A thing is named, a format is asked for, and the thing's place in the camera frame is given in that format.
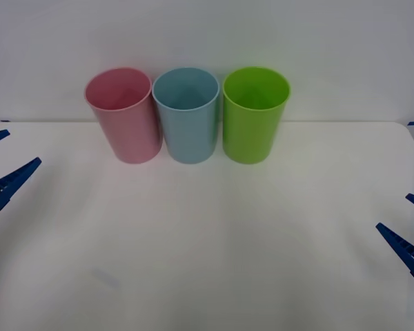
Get green plastic waste bin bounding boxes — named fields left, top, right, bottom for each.
left=221, top=66, right=292, bottom=165

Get pale blue plastic waste bin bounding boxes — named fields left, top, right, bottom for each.
left=151, top=67, right=221, bottom=165

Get pink plastic waste bin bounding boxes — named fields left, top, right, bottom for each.
left=83, top=67, right=163, bottom=165

